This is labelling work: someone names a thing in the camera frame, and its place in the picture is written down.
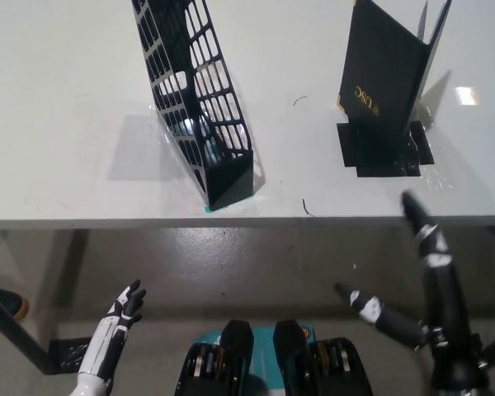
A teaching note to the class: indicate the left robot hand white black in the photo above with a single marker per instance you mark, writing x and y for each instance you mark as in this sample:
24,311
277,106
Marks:
107,338

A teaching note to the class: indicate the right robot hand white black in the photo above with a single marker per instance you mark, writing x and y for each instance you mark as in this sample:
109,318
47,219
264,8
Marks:
445,297

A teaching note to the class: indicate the black USC notebook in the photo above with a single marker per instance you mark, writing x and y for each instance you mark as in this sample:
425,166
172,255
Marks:
379,74

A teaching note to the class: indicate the black mesh file shelf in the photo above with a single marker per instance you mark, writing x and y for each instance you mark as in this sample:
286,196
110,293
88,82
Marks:
227,181

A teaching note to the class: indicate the grey table leg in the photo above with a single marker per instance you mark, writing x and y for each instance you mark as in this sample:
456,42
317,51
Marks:
68,280

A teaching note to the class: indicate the black metal bar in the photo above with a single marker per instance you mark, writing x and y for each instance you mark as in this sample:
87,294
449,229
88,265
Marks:
20,334

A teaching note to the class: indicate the black shoe tan sole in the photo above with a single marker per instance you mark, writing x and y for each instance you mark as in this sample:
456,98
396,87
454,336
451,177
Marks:
4,303

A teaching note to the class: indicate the teal tape strip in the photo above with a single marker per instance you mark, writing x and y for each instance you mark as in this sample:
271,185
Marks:
209,209

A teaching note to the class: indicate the black tape patch on table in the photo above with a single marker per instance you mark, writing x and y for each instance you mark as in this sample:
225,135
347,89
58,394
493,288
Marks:
348,148

